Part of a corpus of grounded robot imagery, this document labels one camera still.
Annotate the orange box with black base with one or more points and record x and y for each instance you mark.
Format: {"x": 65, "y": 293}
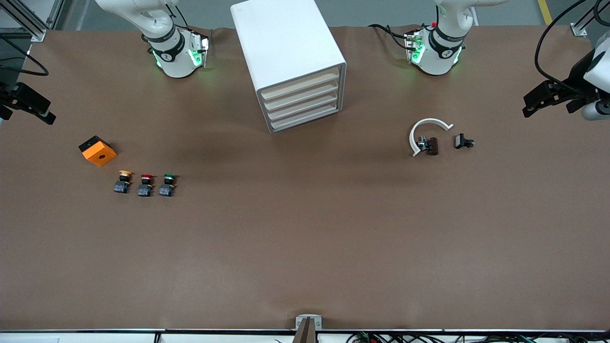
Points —
{"x": 100, "y": 153}

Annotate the aluminium frame profile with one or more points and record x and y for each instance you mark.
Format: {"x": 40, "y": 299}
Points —
{"x": 584, "y": 24}
{"x": 28, "y": 21}

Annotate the green push button switch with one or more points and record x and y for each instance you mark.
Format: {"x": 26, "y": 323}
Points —
{"x": 166, "y": 186}

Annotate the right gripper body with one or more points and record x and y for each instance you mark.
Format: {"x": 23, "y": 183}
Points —
{"x": 10, "y": 96}

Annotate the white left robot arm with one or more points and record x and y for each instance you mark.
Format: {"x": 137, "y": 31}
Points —
{"x": 441, "y": 52}

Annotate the brown table cover mat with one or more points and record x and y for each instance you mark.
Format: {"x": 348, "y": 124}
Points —
{"x": 305, "y": 238}

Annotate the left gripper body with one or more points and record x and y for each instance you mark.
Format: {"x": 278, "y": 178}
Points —
{"x": 574, "y": 82}

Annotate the small brown electrical component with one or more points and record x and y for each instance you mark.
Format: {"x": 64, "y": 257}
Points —
{"x": 431, "y": 146}

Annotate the red push button switch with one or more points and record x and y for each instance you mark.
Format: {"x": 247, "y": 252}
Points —
{"x": 145, "y": 186}

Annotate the yellow floor tape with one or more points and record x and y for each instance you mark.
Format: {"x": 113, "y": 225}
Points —
{"x": 544, "y": 12}

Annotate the yellow push button switch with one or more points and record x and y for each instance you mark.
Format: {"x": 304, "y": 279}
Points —
{"x": 123, "y": 183}

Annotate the small black electrical component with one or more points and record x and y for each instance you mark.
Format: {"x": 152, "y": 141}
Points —
{"x": 461, "y": 141}

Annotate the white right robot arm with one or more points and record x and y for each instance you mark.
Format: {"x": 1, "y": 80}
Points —
{"x": 167, "y": 52}

